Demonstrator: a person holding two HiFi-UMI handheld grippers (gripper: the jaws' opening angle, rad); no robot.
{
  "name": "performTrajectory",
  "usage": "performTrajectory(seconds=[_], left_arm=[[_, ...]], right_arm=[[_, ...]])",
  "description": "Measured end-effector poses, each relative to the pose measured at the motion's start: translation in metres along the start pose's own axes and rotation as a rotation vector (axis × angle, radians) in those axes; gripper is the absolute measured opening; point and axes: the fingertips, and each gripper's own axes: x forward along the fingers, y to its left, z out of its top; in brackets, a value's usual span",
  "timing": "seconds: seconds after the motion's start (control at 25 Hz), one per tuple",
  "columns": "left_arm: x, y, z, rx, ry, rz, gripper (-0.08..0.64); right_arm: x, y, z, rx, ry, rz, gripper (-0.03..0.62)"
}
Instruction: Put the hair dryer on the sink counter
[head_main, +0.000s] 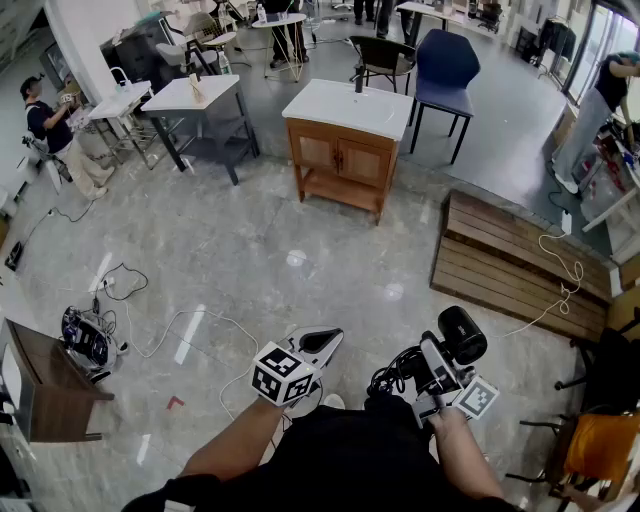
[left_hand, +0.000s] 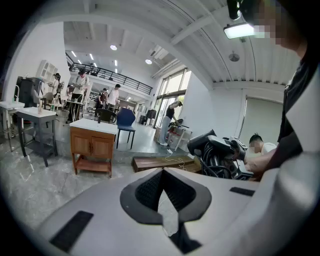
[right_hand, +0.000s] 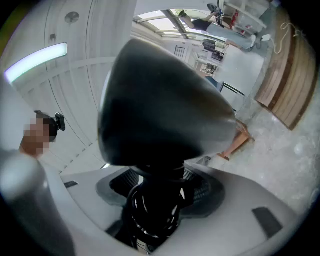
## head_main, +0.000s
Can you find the wooden vanity cabinet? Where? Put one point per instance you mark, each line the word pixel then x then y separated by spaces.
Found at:
pixel 320 150

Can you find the blue upholstered chair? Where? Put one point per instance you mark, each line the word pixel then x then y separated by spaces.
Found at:
pixel 445 65

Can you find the black machine cabinet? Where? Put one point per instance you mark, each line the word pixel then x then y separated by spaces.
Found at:
pixel 135 55

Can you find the orange seat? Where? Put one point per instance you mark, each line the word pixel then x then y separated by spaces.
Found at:
pixel 600 445

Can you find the white desk black legs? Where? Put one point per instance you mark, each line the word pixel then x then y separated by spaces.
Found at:
pixel 420 7

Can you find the black office chair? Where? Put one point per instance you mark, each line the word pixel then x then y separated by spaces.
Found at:
pixel 615 365

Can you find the clothes rack dark garments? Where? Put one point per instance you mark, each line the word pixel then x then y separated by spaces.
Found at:
pixel 557 35

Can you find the person's left white shoe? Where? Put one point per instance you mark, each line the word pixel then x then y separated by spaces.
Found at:
pixel 334 401

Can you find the person's right forearm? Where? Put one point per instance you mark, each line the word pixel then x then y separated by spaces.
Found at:
pixel 465 455

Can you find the clear bottle green label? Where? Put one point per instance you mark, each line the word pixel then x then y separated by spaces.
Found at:
pixel 224 64

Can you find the black white floor device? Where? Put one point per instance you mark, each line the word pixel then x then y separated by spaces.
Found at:
pixel 90 345

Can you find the person's left forearm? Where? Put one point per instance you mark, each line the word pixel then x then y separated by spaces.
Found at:
pixel 235 440

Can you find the bundle of wooden sticks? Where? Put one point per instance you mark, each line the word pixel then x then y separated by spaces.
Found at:
pixel 196 90

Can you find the cluttered white table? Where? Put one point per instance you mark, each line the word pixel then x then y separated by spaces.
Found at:
pixel 615 200

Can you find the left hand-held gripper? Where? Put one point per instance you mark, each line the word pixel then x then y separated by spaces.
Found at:
pixel 285 375

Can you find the black hair dryer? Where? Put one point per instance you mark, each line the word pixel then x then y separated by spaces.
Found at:
pixel 462 335

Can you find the white curved faucet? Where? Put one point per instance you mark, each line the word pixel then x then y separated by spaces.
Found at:
pixel 120 70

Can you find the slatted wooden platform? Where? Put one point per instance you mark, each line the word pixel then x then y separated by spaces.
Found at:
pixel 500 260

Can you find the beige chair black legs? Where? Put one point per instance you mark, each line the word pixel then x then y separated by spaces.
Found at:
pixel 172 52

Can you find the black basin faucet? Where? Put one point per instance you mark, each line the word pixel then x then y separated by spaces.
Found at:
pixel 359 82

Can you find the person's black clothing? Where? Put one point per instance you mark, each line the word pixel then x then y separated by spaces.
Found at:
pixel 350 460

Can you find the white power strip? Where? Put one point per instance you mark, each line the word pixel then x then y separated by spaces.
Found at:
pixel 566 222

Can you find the dark wicker chair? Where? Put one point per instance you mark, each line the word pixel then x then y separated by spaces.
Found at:
pixel 382 55

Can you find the black floor adapter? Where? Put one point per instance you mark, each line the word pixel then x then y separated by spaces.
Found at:
pixel 14 255

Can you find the dark brown side table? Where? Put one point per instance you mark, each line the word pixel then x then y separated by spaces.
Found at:
pixel 45 380

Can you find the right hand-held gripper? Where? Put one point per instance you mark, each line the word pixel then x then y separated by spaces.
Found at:
pixel 477 397

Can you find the white sink grey cabinet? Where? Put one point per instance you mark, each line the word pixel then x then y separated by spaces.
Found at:
pixel 185 95

